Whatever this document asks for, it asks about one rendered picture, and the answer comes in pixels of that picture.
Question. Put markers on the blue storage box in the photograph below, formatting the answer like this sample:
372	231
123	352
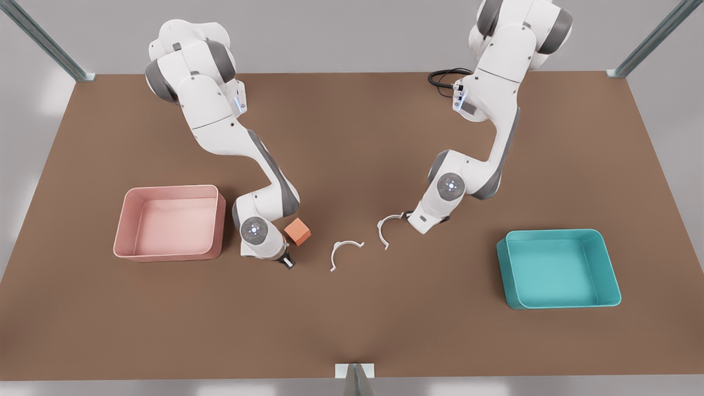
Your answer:
558	269

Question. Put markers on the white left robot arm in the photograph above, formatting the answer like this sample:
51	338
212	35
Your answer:
498	82

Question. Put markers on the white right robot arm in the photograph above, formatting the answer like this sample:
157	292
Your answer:
220	132

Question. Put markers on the orange cube block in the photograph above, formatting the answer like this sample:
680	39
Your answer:
297	231

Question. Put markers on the pink storage box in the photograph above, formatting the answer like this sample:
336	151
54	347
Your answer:
170	224

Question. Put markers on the silver frame post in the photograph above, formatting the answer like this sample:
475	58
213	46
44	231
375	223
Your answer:
47	44
356	379
652	41

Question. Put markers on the white curved clip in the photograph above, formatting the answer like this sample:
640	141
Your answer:
344	246
383	223

